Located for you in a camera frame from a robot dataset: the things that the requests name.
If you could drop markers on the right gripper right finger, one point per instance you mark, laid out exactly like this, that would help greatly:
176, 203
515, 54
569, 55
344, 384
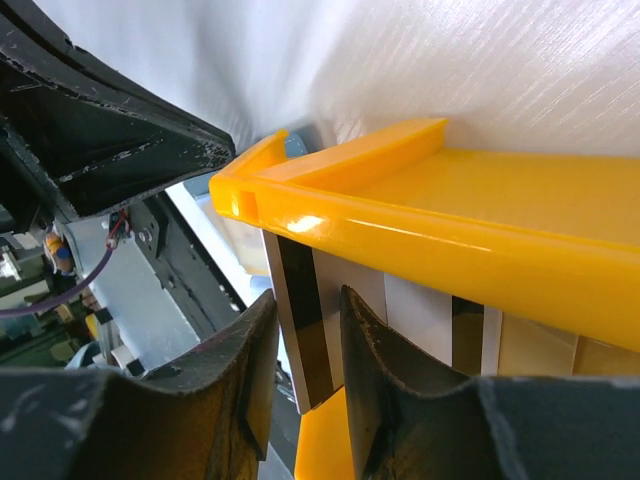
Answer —
411, 416

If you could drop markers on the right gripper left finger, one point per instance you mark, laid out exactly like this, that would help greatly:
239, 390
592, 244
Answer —
206, 415

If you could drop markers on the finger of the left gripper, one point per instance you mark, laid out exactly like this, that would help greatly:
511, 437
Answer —
79, 139

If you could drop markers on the silver card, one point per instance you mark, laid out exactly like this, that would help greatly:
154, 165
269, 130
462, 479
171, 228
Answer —
307, 283

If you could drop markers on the yellow plastic bin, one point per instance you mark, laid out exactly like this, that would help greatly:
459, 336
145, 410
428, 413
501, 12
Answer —
552, 241

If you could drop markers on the black card in bin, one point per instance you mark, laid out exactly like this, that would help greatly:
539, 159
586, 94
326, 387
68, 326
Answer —
476, 337

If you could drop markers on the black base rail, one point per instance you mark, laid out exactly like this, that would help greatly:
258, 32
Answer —
183, 266

